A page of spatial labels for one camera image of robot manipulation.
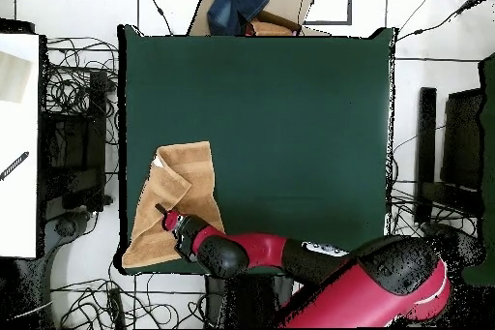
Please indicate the tan terry towel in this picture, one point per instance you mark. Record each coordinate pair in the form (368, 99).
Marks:
(193, 175)

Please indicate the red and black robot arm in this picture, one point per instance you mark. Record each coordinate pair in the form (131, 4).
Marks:
(348, 299)

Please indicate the black stand base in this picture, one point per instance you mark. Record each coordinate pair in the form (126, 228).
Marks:
(464, 245)
(65, 227)

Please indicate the white table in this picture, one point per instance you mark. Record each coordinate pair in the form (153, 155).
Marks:
(19, 210)

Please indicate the dark green table cloth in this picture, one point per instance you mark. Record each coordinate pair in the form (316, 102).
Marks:
(290, 132)

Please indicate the blue jeans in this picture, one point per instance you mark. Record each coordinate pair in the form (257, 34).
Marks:
(232, 5)

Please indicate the green fabric sheet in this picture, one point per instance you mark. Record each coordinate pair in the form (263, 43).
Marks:
(489, 152)

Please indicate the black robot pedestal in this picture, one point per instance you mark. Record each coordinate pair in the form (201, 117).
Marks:
(251, 303)

